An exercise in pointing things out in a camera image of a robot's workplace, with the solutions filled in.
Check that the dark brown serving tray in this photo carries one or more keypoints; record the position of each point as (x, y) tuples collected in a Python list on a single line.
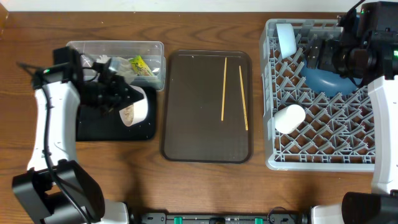
[(192, 127)]

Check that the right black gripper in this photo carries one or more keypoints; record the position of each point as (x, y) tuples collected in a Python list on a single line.
[(329, 47)]

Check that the black rectangular tray bin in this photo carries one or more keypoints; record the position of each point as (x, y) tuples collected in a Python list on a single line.
[(92, 125)]

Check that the yellow green snack wrapper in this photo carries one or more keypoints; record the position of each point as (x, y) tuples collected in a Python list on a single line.
[(140, 67)]

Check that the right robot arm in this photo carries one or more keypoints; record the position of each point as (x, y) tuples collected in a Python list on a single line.
[(366, 49)]

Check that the right wooden chopstick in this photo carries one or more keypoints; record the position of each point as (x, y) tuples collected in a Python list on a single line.
[(243, 98)]

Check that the grey dishwasher rack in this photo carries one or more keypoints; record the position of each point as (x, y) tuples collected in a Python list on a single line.
[(337, 134)]

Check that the clear plastic waste bin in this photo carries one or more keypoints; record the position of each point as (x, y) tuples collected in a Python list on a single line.
[(152, 52)]

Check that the left wooden chopstick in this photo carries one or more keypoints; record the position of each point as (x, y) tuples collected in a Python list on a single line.
[(224, 89)]

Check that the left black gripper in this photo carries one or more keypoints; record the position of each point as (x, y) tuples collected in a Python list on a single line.
[(119, 87)]

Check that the light blue small bowl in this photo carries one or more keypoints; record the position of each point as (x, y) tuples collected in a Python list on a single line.
[(286, 37)]

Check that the dark blue plate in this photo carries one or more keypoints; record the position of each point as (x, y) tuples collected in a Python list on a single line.
[(329, 83)]

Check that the white paper cup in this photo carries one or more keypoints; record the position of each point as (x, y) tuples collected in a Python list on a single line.
[(288, 119)]

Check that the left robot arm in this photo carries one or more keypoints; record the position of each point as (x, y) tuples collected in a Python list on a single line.
[(55, 188)]

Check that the wooden chopstick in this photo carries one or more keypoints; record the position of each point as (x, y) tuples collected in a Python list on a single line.
[(224, 89), (243, 98)]

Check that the white bowl with food residue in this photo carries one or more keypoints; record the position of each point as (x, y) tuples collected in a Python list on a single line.
[(136, 112)]

